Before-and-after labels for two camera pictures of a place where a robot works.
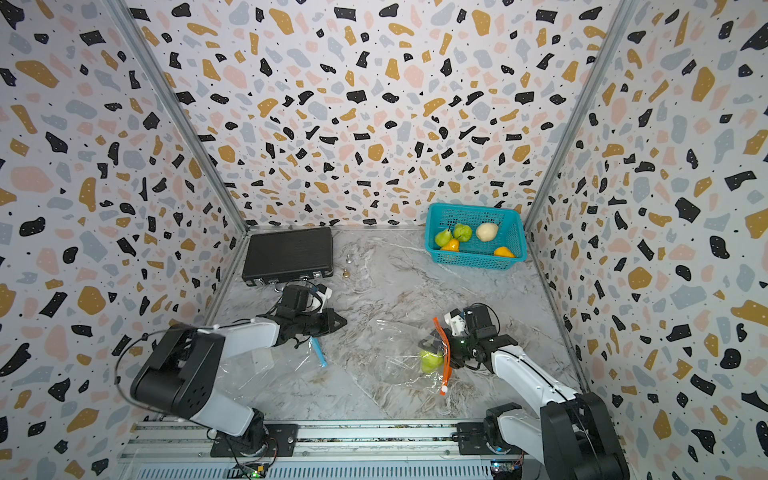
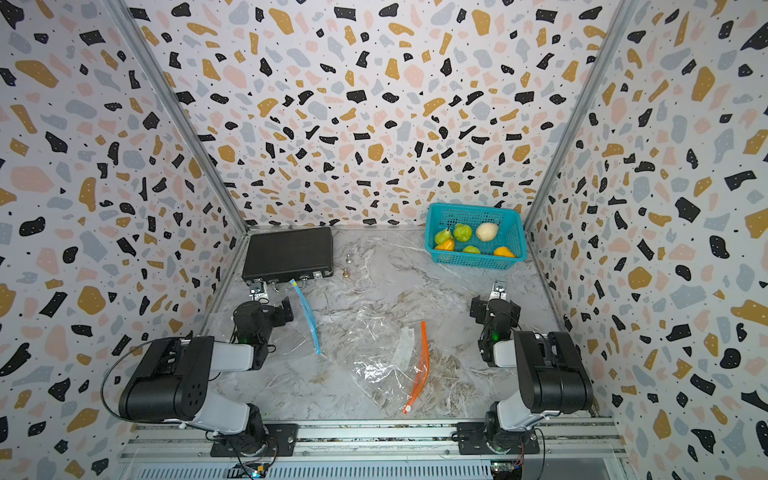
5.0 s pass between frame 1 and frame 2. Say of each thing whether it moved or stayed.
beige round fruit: stayed
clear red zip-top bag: moved
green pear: stayed
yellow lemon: stayed
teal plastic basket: stayed
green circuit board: stayed
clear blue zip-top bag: moved
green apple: stayed
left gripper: moved
